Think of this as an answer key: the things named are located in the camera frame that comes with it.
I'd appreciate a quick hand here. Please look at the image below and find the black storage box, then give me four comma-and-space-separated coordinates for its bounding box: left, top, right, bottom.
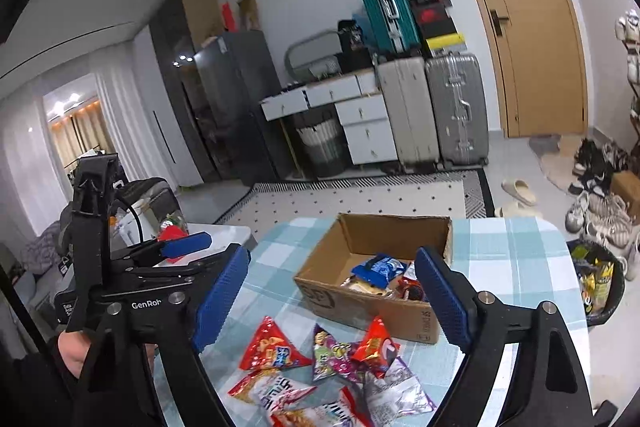
342, 49, 376, 70

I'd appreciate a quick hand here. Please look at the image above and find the black pouch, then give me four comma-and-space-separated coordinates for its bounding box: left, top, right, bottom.
337, 19, 371, 52

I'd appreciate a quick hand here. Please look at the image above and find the white drawer desk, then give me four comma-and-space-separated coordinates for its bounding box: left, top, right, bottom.
260, 69, 398, 165

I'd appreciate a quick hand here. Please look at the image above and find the blue snack packet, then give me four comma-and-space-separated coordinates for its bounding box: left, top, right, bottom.
351, 254, 407, 290

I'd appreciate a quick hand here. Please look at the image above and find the dark glass cabinet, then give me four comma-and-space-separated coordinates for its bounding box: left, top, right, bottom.
149, 0, 223, 182

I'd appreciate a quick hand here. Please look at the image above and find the red chocolate cake packet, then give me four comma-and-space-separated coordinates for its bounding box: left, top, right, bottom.
397, 279, 431, 303

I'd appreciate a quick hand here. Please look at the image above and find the oval grey-framed mirror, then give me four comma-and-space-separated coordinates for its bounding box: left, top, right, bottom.
285, 29, 343, 80

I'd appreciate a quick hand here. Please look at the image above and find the pile of sneakers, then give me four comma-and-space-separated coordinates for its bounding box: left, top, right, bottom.
565, 138, 640, 280

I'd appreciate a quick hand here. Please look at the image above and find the red logo shoe box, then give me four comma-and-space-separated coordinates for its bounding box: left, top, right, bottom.
415, 7, 452, 26

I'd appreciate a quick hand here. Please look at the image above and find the black trash bin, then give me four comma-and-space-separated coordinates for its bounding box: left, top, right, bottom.
567, 239, 626, 327

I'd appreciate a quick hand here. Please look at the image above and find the red gift bag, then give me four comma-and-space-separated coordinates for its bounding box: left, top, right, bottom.
157, 227, 190, 264

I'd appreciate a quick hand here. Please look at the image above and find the wooden shoe rack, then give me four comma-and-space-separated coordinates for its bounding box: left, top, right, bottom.
627, 79, 640, 150

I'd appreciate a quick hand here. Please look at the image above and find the irregular grey door mat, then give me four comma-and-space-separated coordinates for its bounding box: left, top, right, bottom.
529, 134, 596, 190

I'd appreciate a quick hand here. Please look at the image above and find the beige suitcase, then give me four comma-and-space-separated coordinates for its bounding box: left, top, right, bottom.
375, 56, 443, 172

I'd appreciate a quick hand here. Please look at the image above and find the dark grey sofa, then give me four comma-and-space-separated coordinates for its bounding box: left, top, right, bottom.
60, 177, 183, 248

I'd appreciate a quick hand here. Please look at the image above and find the white wardrobe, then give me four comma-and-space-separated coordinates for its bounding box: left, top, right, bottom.
127, 27, 203, 188

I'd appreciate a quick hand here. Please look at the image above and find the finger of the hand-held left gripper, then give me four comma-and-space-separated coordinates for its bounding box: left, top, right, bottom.
107, 243, 242, 283
112, 231, 212, 268

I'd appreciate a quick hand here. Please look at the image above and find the person's left forearm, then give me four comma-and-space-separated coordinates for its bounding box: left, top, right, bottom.
0, 337, 86, 427

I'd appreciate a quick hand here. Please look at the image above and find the black white patterned rug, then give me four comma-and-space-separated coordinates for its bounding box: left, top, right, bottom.
215, 167, 496, 238

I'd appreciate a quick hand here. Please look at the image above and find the flat brown cardboard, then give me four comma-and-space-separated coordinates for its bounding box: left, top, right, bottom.
237, 0, 261, 30

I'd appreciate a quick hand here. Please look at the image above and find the small cardboard box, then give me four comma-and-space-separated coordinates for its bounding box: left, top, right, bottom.
611, 171, 640, 212

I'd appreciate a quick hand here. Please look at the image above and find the teal suitcase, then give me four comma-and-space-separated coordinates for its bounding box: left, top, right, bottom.
355, 0, 422, 55

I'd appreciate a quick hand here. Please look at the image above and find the silver suitcase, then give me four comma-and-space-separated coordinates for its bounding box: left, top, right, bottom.
425, 52, 490, 168

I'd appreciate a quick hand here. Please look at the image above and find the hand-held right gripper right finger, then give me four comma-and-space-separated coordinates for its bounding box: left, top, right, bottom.
414, 247, 591, 427

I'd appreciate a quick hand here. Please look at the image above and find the red triangular snack packet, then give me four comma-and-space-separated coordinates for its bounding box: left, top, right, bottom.
239, 316, 313, 372

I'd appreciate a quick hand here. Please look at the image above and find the plain black shoe box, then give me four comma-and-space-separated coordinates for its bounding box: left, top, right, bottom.
420, 22, 458, 40

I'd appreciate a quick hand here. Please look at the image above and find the brown cardboard box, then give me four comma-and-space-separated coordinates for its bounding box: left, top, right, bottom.
293, 213, 453, 345

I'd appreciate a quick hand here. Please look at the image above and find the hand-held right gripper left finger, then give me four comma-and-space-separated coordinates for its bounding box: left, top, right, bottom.
70, 246, 252, 427

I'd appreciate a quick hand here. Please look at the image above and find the silver purple snack packet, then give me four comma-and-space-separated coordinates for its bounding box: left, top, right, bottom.
362, 357, 437, 418

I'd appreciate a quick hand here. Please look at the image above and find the woven laundry basket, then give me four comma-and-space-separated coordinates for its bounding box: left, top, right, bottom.
295, 117, 348, 178

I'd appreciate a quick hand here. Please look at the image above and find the grey refrigerator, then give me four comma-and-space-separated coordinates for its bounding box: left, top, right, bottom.
192, 29, 293, 188

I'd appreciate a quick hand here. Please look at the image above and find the beige slipper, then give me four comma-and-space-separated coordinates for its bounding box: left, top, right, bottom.
495, 202, 541, 219
501, 179, 536, 202

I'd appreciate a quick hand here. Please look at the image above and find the black cable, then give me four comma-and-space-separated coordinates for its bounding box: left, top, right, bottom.
117, 201, 151, 250

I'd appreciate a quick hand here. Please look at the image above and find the wooden door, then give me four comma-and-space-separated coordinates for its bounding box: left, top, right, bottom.
434, 0, 587, 138

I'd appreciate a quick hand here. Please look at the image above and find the person's left hand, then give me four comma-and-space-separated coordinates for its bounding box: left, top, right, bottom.
56, 331, 98, 380

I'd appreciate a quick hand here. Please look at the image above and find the red orange snack packet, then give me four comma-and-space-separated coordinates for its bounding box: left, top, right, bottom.
350, 317, 401, 379

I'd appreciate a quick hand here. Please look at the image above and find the purple cartoon snack packet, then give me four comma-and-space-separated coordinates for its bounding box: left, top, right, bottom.
311, 323, 368, 383

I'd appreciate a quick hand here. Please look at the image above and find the white curtain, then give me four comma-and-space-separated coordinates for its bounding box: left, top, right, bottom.
90, 59, 161, 185

